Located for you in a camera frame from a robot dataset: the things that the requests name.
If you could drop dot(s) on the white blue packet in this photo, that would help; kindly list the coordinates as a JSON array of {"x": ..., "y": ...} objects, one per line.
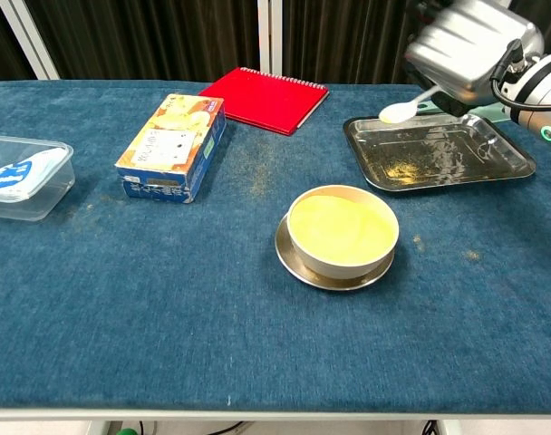
[{"x": 17, "y": 174}]

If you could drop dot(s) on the green plastic bowl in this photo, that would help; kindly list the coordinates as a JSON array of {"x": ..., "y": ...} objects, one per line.
[{"x": 128, "y": 432}]

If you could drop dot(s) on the yellow bowl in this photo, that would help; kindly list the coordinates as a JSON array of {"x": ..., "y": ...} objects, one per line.
[{"x": 343, "y": 267}]

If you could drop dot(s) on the blue fabric table mat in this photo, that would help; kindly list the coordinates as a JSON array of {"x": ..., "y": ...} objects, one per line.
[{"x": 167, "y": 317}]

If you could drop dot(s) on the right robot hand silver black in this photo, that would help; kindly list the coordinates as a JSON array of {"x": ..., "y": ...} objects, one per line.
[{"x": 466, "y": 50}]

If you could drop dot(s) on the round silver metal saucer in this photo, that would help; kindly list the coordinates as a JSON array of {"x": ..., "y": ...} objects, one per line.
[{"x": 302, "y": 276}]

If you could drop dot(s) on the red spiral notebook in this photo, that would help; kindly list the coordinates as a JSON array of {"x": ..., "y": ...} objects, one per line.
[{"x": 266, "y": 97}]

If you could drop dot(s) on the clear plastic container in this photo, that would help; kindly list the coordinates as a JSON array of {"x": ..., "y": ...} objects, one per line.
[{"x": 40, "y": 199}]

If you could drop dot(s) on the metal tray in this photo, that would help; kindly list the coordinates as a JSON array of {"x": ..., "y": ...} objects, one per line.
[{"x": 438, "y": 154}]

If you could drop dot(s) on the white aluminium partition frame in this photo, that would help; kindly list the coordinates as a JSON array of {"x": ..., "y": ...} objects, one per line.
[
  {"x": 31, "y": 41},
  {"x": 270, "y": 41}
]

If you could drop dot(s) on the orange blue snack box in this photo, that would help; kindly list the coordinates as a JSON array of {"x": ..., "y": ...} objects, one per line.
[{"x": 167, "y": 149}]

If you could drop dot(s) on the white plastic spoon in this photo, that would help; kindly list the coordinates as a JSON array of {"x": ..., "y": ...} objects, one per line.
[{"x": 395, "y": 113}]

